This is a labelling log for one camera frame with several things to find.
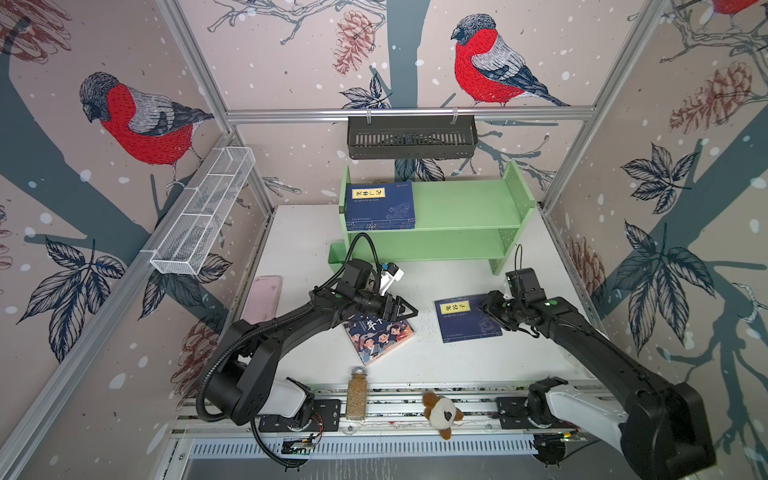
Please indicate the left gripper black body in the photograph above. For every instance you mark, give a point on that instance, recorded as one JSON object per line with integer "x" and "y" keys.
{"x": 375, "y": 304}

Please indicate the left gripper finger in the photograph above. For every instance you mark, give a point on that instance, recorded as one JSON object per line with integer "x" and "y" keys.
{"x": 402, "y": 308}
{"x": 393, "y": 316}

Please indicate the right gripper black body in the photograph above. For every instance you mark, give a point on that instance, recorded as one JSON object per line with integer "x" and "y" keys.
{"x": 514, "y": 314}

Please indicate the dark blue bottom book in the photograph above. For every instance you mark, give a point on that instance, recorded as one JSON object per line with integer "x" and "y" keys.
{"x": 462, "y": 319}

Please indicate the blue book wide yellow label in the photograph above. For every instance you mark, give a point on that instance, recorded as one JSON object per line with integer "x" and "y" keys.
{"x": 379, "y": 226}

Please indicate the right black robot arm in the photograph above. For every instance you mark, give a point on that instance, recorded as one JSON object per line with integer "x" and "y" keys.
{"x": 660, "y": 428}

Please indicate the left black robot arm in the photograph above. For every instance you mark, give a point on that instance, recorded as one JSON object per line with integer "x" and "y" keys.
{"x": 239, "y": 380}

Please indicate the illustrated Chinese history book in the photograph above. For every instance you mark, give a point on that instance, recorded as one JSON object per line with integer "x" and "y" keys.
{"x": 372, "y": 337}

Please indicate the green two-tier wooden shelf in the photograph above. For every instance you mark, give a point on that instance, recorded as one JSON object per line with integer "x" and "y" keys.
{"x": 462, "y": 220}

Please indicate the glass jar of grains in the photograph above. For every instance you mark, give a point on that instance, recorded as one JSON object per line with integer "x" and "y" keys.
{"x": 357, "y": 391}

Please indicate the brown white plush toy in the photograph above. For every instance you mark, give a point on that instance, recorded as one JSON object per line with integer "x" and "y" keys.
{"x": 441, "y": 413}

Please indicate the pink flat tray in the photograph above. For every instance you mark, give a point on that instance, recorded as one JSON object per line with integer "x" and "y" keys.
{"x": 263, "y": 299}

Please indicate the dark hanging perforated basket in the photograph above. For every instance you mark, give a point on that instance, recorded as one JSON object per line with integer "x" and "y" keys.
{"x": 412, "y": 137}

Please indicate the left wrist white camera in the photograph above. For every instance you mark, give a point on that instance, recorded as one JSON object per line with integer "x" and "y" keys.
{"x": 390, "y": 274}

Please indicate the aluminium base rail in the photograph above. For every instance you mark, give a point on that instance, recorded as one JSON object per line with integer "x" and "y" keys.
{"x": 398, "y": 409}

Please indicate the white wire mesh tray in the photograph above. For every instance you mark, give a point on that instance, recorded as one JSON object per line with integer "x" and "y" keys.
{"x": 186, "y": 246}

